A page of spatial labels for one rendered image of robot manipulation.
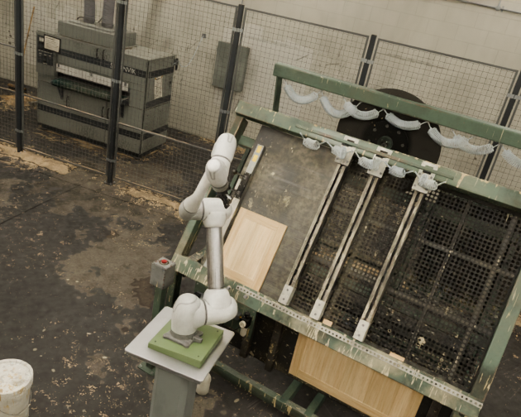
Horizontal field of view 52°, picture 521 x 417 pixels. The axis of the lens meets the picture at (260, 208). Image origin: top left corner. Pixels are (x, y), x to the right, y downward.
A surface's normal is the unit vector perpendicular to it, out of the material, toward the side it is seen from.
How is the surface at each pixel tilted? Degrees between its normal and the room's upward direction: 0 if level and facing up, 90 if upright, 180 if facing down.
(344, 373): 90
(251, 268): 59
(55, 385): 0
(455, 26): 90
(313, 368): 90
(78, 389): 0
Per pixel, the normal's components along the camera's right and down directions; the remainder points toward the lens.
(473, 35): -0.33, 0.34
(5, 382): 0.18, -0.89
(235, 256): -0.33, -0.21
